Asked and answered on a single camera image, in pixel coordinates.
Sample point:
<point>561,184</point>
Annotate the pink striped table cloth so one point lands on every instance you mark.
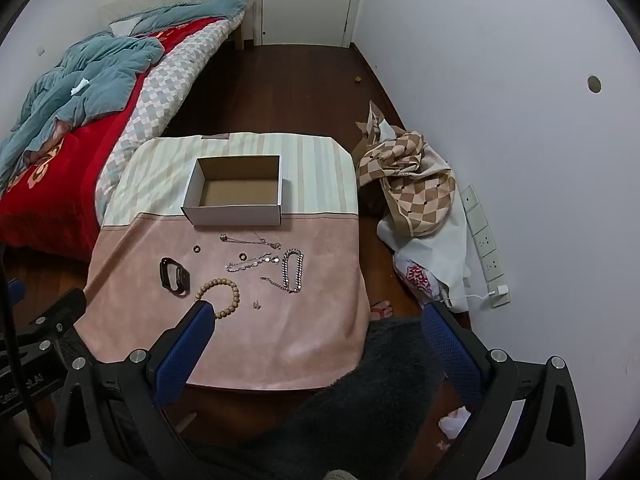
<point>280,340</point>

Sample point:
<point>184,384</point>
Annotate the white bag with red print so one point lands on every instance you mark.
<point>420,277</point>

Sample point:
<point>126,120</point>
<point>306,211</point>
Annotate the white door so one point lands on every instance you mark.
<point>310,5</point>

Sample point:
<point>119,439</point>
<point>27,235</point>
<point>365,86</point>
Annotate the white wall socket strip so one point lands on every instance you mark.
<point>482,240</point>

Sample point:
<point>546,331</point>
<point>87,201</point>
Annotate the teal duvet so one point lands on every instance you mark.
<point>110,65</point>

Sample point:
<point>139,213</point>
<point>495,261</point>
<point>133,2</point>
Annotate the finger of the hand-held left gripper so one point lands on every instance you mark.
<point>15,292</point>
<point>55,317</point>

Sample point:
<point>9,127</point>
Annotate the white tissue on duvet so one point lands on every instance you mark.
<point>79,86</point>

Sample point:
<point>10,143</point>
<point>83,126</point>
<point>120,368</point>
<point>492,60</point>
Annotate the brown checkered cloth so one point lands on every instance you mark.
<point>415,185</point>

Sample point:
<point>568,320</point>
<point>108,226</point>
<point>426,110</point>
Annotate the wooden bed frame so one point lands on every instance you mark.
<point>245,25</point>

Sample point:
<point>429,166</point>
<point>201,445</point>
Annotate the black smart band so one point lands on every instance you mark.
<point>182,280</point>

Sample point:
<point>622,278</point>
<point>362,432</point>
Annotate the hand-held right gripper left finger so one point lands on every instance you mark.
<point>182,347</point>

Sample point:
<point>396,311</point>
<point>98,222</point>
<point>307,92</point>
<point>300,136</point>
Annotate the checked pastel quilt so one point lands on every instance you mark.
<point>160,95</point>

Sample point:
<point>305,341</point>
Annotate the dark fuzzy garment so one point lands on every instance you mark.
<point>350,410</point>

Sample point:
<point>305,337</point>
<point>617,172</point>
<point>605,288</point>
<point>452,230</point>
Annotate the white cardboard box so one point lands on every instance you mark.
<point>235,200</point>

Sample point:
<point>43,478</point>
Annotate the bed with red blanket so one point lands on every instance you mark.
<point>65,170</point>

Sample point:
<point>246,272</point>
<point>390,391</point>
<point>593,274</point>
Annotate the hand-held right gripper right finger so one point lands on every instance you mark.
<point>450,350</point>

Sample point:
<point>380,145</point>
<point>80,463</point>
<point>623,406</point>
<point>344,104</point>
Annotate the crumpled white tissue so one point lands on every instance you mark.
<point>457,420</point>

